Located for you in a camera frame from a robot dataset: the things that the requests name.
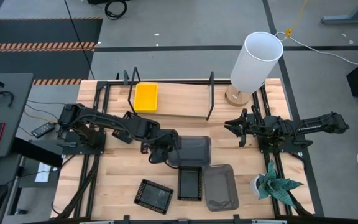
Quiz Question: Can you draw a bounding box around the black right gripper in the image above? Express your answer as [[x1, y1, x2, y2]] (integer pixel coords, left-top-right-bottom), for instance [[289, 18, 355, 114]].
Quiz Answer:
[[224, 108, 262, 148]]

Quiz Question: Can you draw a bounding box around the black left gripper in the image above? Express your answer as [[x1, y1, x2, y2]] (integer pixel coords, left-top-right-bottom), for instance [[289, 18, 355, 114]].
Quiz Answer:
[[140, 129, 183, 165]]

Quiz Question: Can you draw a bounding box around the grey translucent plastic basket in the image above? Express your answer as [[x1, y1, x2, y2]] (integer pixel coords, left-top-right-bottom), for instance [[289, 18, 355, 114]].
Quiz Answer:
[[203, 164, 240, 213], [167, 135, 213, 168]]

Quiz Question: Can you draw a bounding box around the yellow plastic basket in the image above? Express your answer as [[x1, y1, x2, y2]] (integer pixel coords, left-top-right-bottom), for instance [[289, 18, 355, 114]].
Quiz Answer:
[[133, 82, 159, 114]]

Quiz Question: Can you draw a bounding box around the white cylinder table lamp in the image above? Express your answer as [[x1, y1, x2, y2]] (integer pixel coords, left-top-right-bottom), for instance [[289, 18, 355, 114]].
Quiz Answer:
[[224, 30, 284, 108]]

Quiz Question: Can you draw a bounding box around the green plant in white pot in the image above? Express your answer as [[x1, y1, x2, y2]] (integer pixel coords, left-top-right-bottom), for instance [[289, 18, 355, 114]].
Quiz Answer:
[[249, 159, 305, 210]]

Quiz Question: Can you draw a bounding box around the black power adapter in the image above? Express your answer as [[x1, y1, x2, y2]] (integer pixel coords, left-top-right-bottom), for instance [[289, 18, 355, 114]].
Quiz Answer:
[[30, 121, 57, 139]]

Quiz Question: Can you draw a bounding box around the white paper sheet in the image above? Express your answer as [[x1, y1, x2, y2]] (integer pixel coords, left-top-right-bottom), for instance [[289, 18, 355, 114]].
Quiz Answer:
[[34, 162, 52, 183]]

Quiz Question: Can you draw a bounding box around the black hazard striped floor mat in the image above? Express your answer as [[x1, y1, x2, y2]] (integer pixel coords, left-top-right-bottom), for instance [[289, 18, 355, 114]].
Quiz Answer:
[[0, 17, 103, 86]]

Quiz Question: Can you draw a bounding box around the grey metal table leg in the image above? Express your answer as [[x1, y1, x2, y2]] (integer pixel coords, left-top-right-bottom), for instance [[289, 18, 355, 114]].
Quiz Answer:
[[319, 0, 358, 26]]

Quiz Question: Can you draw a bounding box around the dark grey desk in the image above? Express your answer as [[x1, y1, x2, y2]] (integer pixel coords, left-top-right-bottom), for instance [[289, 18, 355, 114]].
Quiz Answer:
[[0, 72, 34, 224]]

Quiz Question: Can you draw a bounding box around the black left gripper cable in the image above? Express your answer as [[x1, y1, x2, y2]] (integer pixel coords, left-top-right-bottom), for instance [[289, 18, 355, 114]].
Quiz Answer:
[[165, 159, 182, 170]]

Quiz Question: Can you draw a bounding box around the black wire rack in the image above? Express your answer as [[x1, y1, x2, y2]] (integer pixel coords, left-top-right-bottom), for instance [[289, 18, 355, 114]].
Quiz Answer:
[[116, 66, 216, 122]]

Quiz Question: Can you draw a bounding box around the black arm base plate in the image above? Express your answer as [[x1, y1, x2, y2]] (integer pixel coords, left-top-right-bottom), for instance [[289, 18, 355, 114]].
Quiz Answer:
[[257, 136, 314, 154], [29, 129, 107, 156]]

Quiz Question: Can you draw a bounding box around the black aluminium table frame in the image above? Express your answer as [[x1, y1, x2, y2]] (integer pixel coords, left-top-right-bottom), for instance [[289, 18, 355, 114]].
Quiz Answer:
[[50, 79, 317, 224]]

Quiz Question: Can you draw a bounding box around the white lamp cable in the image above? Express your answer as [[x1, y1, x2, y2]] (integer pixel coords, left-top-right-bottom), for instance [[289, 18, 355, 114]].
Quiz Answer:
[[274, 30, 358, 66]]

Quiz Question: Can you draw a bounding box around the yellow cord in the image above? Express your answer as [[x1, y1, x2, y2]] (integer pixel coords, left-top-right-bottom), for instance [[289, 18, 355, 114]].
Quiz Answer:
[[285, 0, 310, 37]]

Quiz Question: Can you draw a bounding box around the yellow wire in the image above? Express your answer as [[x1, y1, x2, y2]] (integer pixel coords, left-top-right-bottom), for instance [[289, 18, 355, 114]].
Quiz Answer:
[[23, 110, 58, 124]]

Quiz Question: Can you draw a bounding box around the thin black cable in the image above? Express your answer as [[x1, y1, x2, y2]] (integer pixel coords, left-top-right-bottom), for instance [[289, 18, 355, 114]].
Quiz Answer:
[[63, 0, 96, 80]]

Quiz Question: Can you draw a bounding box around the coiled black cable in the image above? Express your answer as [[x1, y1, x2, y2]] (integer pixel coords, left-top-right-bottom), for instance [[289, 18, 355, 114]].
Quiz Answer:
[[104, 0, 128, 21]]

